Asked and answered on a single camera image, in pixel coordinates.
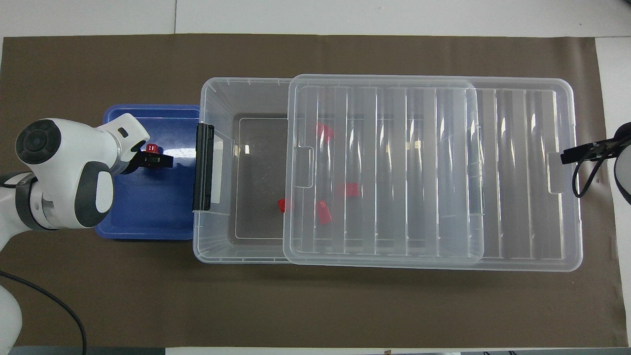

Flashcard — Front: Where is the blue plastic tray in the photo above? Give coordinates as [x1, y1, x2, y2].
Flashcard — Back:
[94, 104, 202, 241]

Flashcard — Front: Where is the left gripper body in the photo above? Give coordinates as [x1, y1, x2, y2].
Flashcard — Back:
[121, 146, 162, 175]

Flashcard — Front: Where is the black box latch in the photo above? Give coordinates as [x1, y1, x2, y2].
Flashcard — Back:
[192, 123, 216, 212]

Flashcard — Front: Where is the clear plastic box lid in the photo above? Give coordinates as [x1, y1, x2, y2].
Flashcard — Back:
[282, 73, 485, 269]

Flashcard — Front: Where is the black cable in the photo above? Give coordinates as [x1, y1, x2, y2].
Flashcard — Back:
[571, 156, 606, 199]
[0, 270, 88, 355]

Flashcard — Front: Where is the clear plastic storage box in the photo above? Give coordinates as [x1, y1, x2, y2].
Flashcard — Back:
[192, 76, 584, 273]

